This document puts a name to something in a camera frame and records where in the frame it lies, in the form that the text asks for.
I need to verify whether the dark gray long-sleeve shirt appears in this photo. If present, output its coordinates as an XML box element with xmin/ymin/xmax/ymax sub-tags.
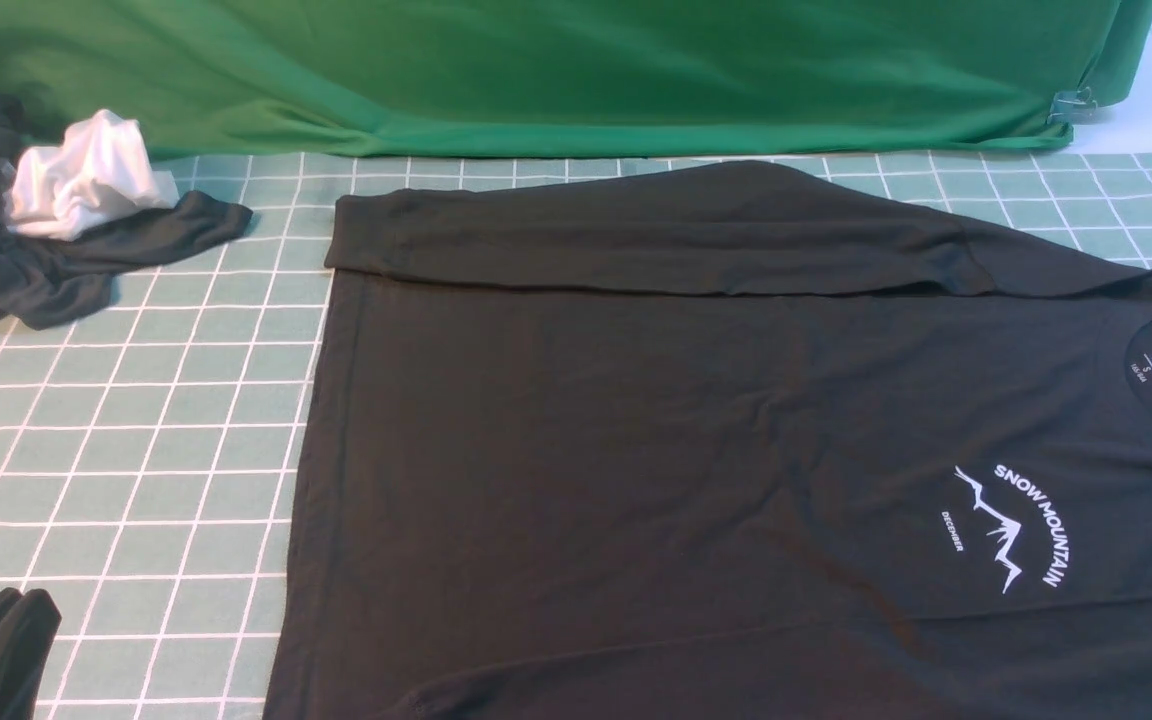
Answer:
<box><xmin>262</xmin><ymin>161</ymin><xmax>1152</xmax><ymax>719</ymax></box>

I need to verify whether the teal grid tablecloth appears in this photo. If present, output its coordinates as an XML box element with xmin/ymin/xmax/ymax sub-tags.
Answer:
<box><xmin>0</xmin><ymin>150</ymin><xmax>1152</xmax><ymax>720</ymax></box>

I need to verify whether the dark crumpled garment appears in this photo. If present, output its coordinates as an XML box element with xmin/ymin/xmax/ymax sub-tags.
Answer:
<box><xmin>0</xmin><ymin>94</ymin><xmax>253</xmax><ymax>331</ymax></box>

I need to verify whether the white crumpled cloth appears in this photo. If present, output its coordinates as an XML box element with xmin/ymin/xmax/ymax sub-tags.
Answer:
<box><xmin>5</xmin><ymin>109</ymin><xmax>180</xmax><ymax>242</ymax></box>

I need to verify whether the green backdrop cloth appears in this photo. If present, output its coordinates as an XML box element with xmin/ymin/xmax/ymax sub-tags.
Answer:
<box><xmin>0</xmin><ymin>1</ymin><xmax>1152</xmax><ymax>158</ymax></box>

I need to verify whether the metal binder clip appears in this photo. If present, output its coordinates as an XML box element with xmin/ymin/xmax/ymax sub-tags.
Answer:
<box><xmin>1047</xmin><ymin>88</ymin><xmax>1100</xmax><ymax>126</ymax></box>

